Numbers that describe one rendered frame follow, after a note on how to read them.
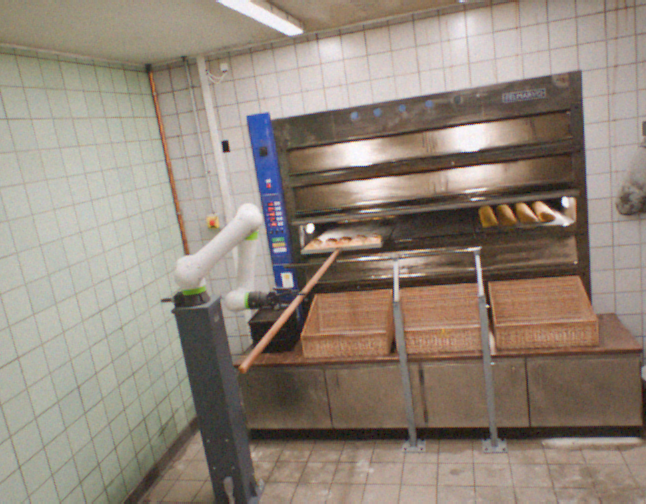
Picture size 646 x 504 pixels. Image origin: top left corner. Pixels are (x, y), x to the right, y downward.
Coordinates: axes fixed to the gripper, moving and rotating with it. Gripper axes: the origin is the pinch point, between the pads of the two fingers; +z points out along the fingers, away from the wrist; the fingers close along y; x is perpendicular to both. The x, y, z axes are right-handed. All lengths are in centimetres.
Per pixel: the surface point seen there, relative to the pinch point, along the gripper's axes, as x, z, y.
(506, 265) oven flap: -110, 107, 24
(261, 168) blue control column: -111, -48, -58
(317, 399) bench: -59, -18, 88
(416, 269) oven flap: -112, 49, 22
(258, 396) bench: -60, -58, 86
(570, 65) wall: -112, 151, -95
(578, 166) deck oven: -112, 153, -35
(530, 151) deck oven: -113, 126, -48
